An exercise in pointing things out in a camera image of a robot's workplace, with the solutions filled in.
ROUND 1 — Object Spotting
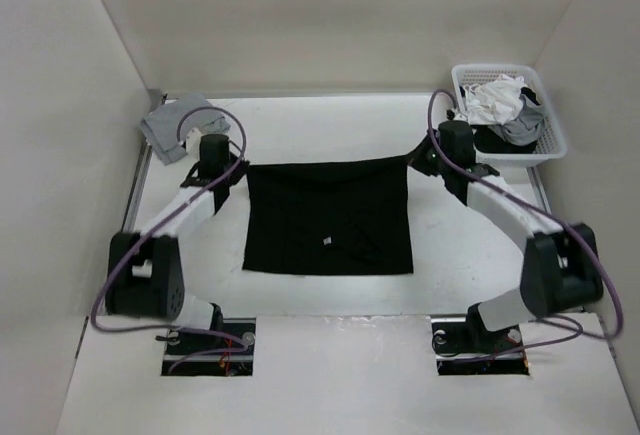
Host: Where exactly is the right metal table rail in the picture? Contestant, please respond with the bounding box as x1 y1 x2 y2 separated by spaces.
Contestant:
527 167 552 213

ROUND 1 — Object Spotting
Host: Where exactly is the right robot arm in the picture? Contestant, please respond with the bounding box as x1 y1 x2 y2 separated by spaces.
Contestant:
405 121 604 351

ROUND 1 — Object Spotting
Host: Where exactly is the metal table rail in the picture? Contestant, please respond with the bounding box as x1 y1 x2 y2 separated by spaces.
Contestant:
527 167 552 213
99 88 169 316

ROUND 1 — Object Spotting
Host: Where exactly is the black tank top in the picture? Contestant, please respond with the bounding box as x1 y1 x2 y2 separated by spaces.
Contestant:
243 156 414 276

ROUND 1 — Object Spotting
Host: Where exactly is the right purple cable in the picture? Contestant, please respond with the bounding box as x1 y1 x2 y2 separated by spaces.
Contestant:
428 88 626 364

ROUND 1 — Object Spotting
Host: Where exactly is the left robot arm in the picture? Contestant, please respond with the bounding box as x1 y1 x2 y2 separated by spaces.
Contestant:
99 134 248 354

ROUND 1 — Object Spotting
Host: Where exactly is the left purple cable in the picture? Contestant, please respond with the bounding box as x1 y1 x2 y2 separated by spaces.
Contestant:
89 106 254 375

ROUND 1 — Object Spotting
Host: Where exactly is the purple cable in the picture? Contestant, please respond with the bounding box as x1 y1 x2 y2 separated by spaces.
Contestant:
428 88 626 364
89 106 254 375

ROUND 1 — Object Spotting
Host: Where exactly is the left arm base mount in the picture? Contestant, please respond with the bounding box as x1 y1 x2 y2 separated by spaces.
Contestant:
156 318 257 378

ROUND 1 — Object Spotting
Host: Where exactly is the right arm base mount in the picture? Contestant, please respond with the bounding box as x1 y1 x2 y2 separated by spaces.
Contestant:
431 317 529 376

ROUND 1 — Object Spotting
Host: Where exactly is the left metal table rail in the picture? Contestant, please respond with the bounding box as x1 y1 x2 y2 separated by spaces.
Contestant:
99 88 169 316

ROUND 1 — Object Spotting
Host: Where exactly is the grey garment in basket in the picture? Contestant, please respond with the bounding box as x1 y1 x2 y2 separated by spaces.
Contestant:
498 105 545 147

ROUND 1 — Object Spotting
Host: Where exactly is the folded grey tank top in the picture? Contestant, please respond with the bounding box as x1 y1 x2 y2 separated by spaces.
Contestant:
139 93 230 165

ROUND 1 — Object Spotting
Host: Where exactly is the white plastic laundry basket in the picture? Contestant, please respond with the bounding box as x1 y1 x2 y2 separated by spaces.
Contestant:
451 63 567 167

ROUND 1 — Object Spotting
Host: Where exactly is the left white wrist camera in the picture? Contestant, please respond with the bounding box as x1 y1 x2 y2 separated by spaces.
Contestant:
183 128 203 158

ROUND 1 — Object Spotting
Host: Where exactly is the white garment in basket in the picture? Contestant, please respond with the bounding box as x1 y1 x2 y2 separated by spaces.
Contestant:
463 74 528 126

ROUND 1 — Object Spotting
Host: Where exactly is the black garment in basket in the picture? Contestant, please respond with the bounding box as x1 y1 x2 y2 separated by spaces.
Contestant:
472 88 541 154

